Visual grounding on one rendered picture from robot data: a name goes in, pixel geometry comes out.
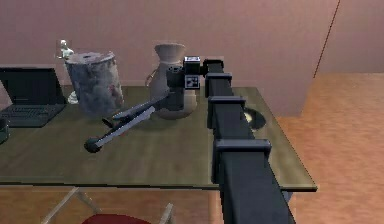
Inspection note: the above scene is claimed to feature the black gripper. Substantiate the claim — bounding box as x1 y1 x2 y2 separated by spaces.
83 65 186 154

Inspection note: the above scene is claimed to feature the red seat chair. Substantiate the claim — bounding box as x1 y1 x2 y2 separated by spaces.
40 186 176 224

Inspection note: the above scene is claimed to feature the olive green table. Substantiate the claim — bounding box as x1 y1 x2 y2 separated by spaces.
0 85 318 202

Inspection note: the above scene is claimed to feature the mottled grey cylinder pot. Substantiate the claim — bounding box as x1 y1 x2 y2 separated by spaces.
64 50 125 118

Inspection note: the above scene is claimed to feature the beige vase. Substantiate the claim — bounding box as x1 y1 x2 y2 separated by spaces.
144 42 198 121

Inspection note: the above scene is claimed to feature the white statuette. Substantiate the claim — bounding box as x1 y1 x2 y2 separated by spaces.
55 38 80 105

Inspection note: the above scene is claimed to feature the black laptop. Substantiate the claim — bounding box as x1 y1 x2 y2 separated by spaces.
0 67 68 129

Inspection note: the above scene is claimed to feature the dark round dish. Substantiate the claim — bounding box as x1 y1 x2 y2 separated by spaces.
242 106 267 131

